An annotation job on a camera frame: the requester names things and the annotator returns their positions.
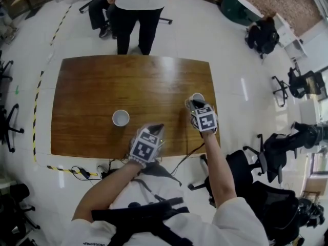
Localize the brown cardboard box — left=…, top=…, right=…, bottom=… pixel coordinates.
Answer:
left=302, top=177, right=328, bottom=198

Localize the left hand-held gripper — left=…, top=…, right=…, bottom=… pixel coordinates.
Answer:
left=129, top=123, right=165, bottom=168

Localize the yellow black hazard tape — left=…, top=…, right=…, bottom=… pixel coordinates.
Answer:
left=31, top=4, right=99, bottom=178

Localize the person's left forearm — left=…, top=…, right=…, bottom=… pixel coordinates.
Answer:
left=71, top=159, right=145, bottom=221

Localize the black power adapter with cable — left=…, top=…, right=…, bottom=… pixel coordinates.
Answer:
left=70, top=165, right=101, bottom=181

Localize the white power strip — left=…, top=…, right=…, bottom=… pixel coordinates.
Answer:
left=96, top=163, right=111, bottom=179

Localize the green white table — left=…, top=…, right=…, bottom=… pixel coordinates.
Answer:
left=220, top=0, right=265, bottom=27

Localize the white cabinet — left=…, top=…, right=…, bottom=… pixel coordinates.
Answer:
left=274, top=12, right=309, bottom=59

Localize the white paper cup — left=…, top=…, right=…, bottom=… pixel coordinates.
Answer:
left=190, top=92, right=206, bottom=105
left=112, top=109, right=130, bottom=127

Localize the black chest harness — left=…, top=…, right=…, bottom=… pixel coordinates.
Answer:
left=91, top=160, right=194, bottom=246

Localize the person's right forearm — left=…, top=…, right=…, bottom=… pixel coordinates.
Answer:
left=202, top=130, right=238, bottom=210

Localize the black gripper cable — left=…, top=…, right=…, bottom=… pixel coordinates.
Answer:
left=170, top=142, right=206, bottom=176

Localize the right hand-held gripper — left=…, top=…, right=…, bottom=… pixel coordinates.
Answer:
left=184, top=98, right=219, bottom=138

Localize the person's white shirt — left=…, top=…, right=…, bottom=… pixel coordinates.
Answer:
left=60, top=172, right=270, bottom=246

